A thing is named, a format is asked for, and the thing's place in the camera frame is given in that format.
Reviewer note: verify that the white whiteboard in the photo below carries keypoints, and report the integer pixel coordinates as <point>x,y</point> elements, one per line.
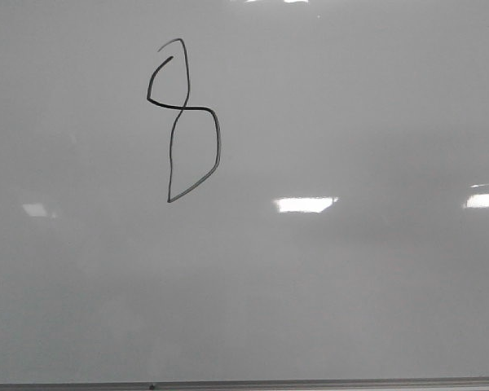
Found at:
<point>236,190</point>

